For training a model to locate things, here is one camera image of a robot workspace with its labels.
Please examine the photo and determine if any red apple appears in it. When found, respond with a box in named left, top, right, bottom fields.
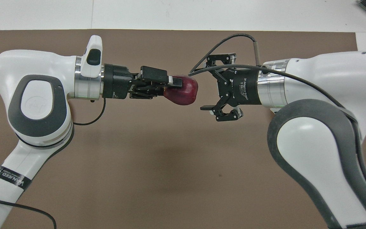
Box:
left=163, top=75, right=199, bottom=106

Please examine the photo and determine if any black cable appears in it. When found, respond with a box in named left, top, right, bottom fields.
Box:
left=73, top=97, right=107, bottom=126
left=188, top=33, right=345, bottom=108
left=0, top=194, right=57, bottom=229

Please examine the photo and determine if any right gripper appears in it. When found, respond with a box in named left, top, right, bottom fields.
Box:
left=200, top=53, right=262, bottom=122

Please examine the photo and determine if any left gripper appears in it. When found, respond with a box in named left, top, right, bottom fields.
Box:
left=103, top=64, right=139, bottom=99

